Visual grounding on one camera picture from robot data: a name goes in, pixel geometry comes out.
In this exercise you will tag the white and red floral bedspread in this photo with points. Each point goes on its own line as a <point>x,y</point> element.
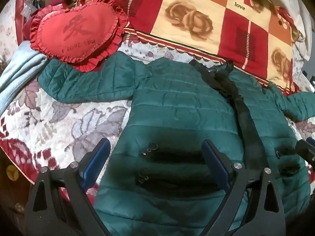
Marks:
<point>61,118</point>

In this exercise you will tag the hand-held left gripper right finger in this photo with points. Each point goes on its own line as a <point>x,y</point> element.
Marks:
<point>215,159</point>

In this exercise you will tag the green quilted puffer jacket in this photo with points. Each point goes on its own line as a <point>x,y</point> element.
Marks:
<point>172,103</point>

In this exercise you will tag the red heart-shaped ruffled pillow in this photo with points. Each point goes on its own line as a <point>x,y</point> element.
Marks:
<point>73,34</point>

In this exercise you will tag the small purple flower sheet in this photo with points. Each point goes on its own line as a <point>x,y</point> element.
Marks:
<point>137,51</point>

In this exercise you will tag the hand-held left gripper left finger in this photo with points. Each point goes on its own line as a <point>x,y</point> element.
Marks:
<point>97,157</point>

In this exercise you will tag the red checked rose blanket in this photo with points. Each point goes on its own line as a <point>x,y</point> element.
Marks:
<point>196,17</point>

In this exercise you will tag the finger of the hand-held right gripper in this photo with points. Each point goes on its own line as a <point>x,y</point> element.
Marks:
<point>305,150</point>

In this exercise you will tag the light blue cloth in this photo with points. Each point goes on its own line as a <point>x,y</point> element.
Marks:
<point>17,73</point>

